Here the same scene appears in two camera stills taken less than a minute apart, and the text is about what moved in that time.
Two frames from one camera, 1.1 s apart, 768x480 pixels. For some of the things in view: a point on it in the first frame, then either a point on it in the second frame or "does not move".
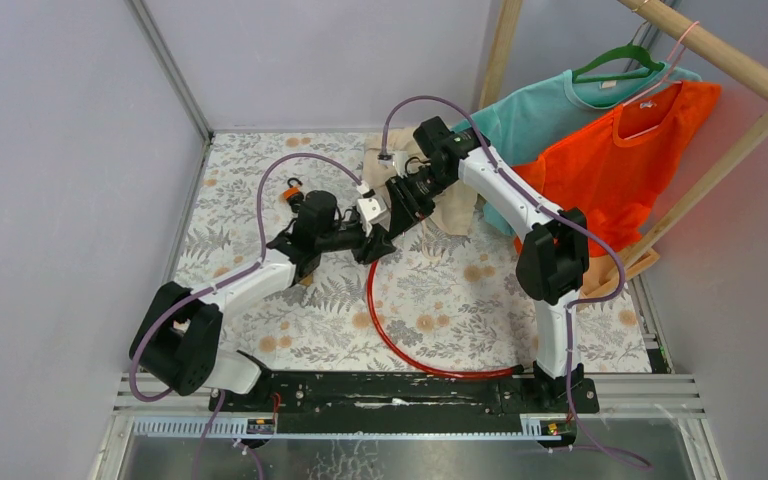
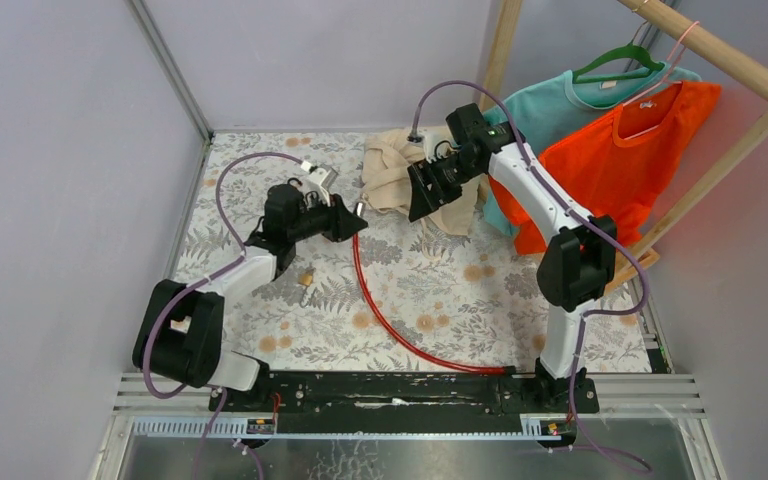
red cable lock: x=516 y=367 → x=510 y=370
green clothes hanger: x=628 y=50 does not move
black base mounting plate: x=402 y=402 does not move
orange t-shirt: x=611 y=172 does not move
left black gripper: x=376 y=247 → x=341 y=223
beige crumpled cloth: x=455 y=207 does not move
